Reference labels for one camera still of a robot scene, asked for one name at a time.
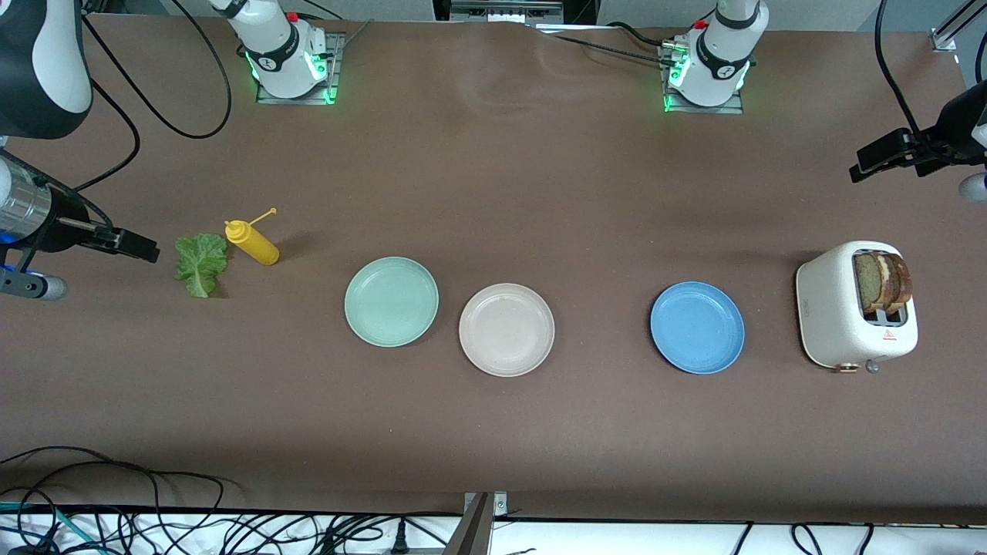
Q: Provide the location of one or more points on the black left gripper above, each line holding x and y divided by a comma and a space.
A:
953, 126

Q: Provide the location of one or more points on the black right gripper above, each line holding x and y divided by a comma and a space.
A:
63, 223

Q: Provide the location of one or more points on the green lettuce leaf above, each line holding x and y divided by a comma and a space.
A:
202, 262

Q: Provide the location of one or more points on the yellow mustard squeeze bottle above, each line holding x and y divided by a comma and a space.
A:
256, 245

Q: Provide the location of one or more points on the brown bread slice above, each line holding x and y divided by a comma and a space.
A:
902, 281
867, 281

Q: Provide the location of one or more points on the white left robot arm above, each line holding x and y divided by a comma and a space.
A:
721, 54

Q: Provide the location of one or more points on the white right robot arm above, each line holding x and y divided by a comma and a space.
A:
65, 69

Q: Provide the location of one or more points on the blue plate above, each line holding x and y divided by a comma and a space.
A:
697, 327

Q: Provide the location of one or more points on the mint green plate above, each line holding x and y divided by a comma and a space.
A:
391, 301

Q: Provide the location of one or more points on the beige plate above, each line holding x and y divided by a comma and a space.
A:
506, 330

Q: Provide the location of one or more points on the aluminium profile bar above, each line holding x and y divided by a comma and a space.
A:
952, 27

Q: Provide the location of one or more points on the white two-slot toaster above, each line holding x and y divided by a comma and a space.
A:
829, 308

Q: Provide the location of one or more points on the black power plug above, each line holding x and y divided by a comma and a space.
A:
399, 537

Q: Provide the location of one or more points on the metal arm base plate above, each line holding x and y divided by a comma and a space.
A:
736, 104
336, 77

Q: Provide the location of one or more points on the black metal frame device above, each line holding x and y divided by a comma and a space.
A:
505, 9

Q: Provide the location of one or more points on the grey metal camera post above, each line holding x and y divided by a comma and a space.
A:
470, 536

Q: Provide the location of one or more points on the small metal bracket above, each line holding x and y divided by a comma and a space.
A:
501, 505

